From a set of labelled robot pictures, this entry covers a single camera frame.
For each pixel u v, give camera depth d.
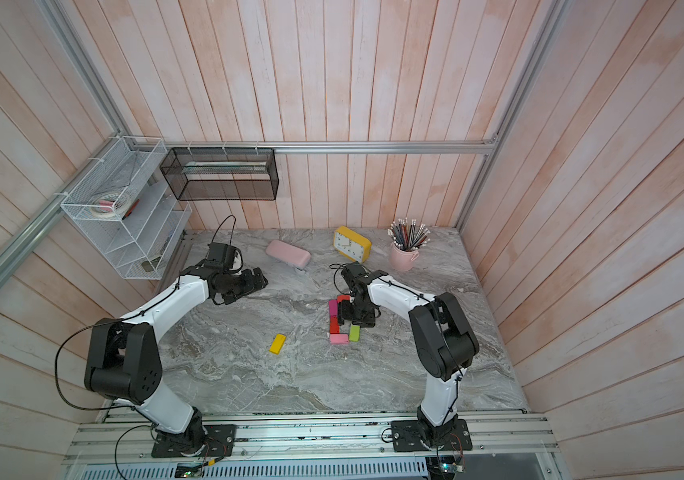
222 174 1.04
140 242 0.78
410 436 0.73
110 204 0.74
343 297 1.01
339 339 0.92
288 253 1.09
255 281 0.83
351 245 1.07
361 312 0.79
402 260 1.04
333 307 0.98
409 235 1.04
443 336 0.51
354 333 0.90
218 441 0.73
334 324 0.94
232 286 0.77
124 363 0.45
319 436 0.76
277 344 0.90
